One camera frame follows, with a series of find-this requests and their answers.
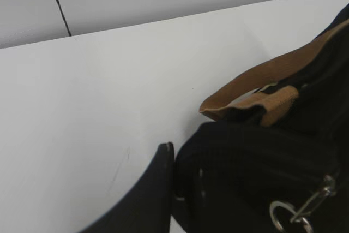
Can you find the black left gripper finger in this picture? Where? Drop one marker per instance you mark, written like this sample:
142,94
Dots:
147,205

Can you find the black tote bag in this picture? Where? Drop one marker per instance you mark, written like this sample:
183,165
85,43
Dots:
274,156

